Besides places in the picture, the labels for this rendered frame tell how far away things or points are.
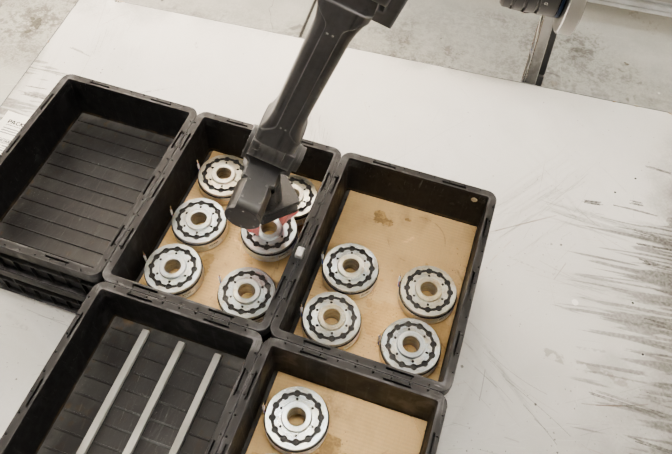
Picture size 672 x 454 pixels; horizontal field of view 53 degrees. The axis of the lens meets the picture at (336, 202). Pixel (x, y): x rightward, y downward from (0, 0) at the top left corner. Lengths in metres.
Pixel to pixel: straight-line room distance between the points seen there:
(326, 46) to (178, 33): 1.14
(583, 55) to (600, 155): 1.37
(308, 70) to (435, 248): 0.58
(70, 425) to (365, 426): 0.47
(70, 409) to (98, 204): 0.40
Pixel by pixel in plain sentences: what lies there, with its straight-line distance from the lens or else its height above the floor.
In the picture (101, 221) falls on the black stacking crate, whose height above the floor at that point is 0.83.
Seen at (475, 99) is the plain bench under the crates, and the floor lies 0.70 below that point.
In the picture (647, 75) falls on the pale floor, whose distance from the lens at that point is 3.09.
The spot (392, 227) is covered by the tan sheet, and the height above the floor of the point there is 0.83.
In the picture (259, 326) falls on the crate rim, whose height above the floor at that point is 0.93.
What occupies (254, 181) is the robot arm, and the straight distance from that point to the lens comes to 1.02.
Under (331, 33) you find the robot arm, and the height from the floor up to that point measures 1.43.
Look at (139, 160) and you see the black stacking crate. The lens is 1.45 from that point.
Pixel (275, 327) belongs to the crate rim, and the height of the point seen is 0.93.
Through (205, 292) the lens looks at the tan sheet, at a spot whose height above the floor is 0.83.
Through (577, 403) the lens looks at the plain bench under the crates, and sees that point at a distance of 1.39.
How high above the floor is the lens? 1.94
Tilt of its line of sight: 55 degrees down
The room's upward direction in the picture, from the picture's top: 3 degrees clockwise
